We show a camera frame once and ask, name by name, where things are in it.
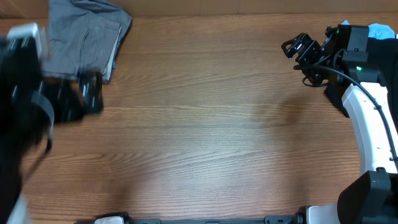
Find grey shorts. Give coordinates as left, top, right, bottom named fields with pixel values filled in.
left=41, top=0, right=132, bottom=83

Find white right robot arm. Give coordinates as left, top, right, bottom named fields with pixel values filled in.
left=282, top=22, right=397, bottom=223

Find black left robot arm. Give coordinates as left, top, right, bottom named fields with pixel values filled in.
left=1, top=23, right=103, bottom=223

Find black t-shirt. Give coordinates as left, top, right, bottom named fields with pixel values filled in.
left=367, top=37, right=397, bottom=128

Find light blue garment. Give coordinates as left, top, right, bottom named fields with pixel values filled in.
left=340, top=19, right=397, bottom=40

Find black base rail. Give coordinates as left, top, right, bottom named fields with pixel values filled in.
left=75, top=212, right=306, bottom=224

